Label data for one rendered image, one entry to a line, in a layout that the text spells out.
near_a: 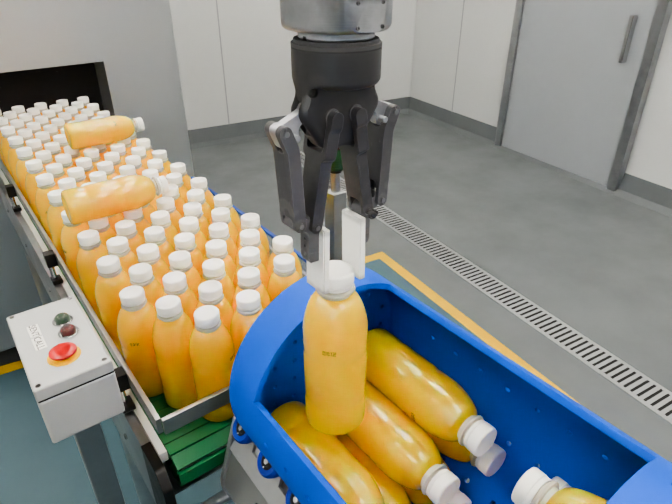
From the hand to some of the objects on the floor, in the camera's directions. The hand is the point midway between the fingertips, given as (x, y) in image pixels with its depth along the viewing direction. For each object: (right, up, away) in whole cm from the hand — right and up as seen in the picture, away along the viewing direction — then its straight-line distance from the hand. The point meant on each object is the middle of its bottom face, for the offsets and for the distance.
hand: (336, 252), depth 53 cm
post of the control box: (-41, -108, +80) cm, 140 cm away
